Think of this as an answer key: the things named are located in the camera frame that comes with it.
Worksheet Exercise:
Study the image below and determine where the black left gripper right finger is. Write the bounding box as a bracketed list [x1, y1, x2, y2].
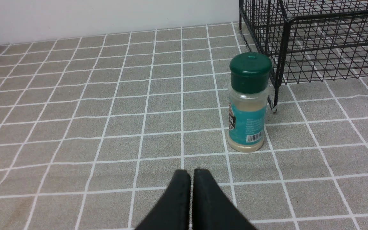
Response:
[192, 168, 257, 230]

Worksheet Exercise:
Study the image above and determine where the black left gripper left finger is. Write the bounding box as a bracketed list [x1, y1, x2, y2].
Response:
[135, 169, 191, 230]

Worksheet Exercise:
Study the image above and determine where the green-capped seasoning bottle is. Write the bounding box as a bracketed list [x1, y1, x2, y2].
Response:
[228, 52, 272, 153]

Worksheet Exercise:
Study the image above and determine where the grey checkered tablecloth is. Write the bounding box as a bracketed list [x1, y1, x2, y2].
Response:
[0, 23, 368, 230]

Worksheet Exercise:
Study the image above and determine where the black wire shelf rack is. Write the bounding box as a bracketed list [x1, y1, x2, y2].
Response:
[238, 0, 368, 113]

